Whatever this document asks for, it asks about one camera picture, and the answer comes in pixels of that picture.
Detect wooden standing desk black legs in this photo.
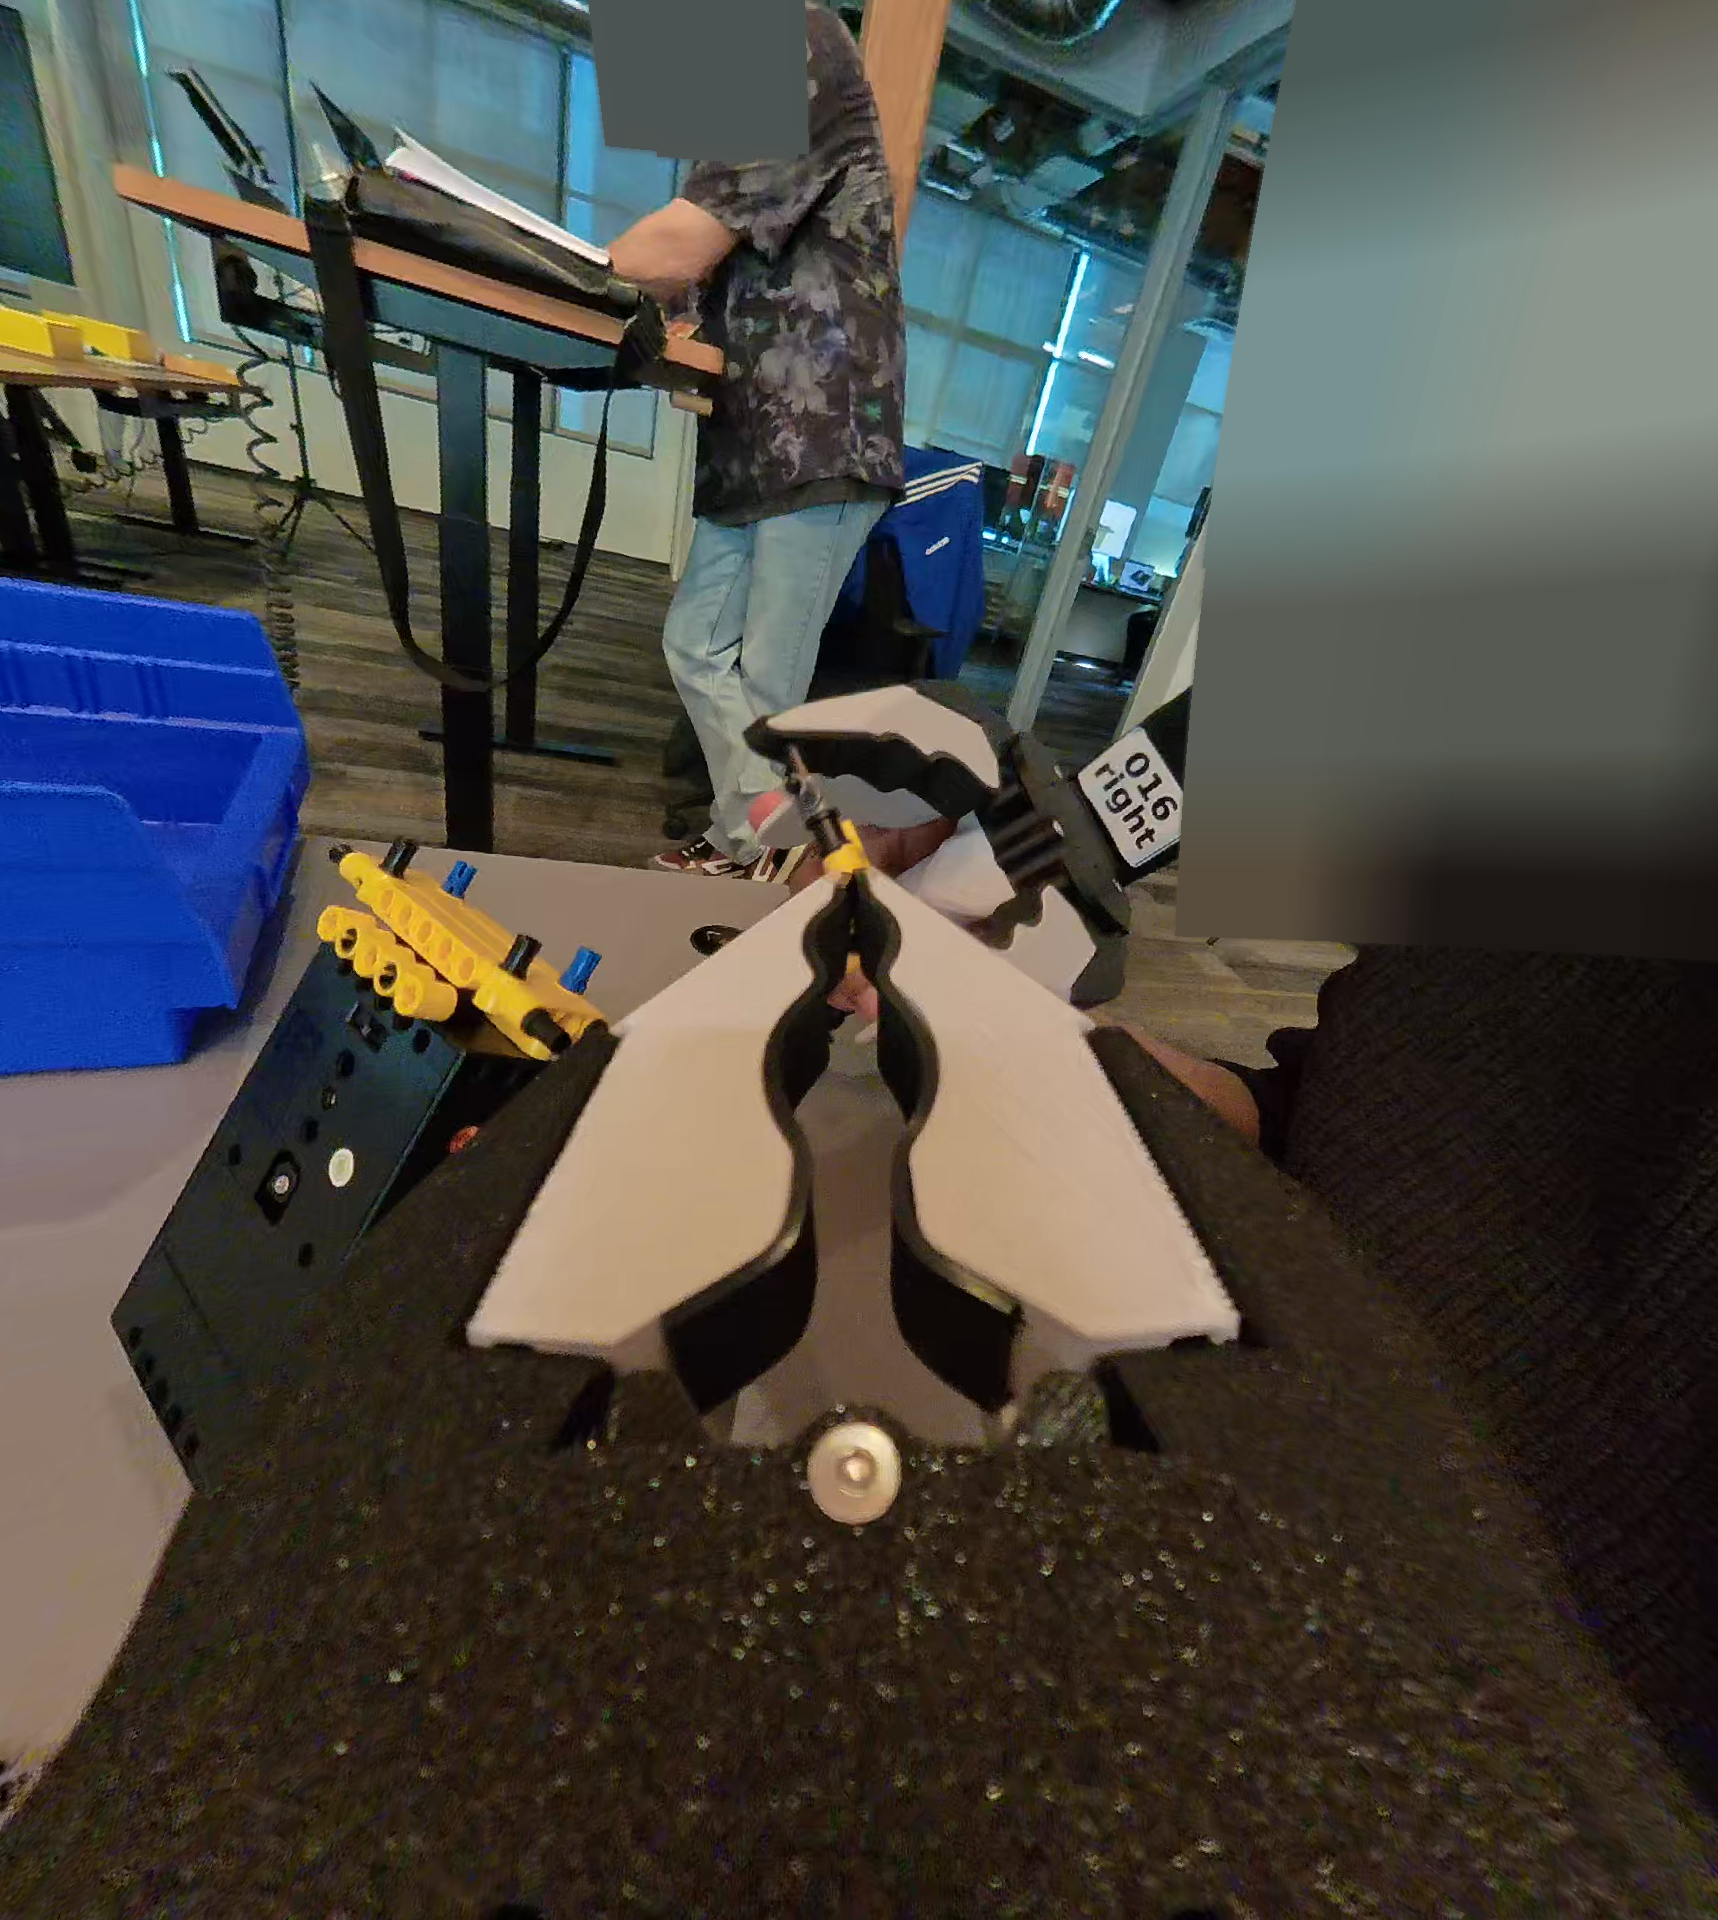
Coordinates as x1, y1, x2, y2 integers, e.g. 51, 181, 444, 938
110, 157, 731, 851

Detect blue plastic bin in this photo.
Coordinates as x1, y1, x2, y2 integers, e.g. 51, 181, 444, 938
0, 557, 316, 1088

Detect person's right hand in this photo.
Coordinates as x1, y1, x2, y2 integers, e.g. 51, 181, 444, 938
746, 791, 954, 876

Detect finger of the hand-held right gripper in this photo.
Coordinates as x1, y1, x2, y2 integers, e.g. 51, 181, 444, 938
742, 681, 1019, 822
905, 824, 1104, 1022

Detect long wooden desk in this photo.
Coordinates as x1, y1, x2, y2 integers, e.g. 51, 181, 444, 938
0, 311, 265, 583

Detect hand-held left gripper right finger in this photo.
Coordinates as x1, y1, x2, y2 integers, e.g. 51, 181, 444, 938
856, 872, 1243, 1416

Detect blue striped jacket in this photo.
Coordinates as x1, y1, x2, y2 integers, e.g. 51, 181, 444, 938
856, 444, 988, 687

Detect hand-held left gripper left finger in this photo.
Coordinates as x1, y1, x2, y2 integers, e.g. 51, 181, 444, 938
467, 876, 862, 1412

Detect yellow brick panel with axle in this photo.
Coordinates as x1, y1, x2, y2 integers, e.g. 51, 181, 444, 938
779, 744, 880, 906

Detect yellow black toy brick model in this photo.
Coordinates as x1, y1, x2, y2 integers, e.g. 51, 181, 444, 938
108, 839, 617, 1490

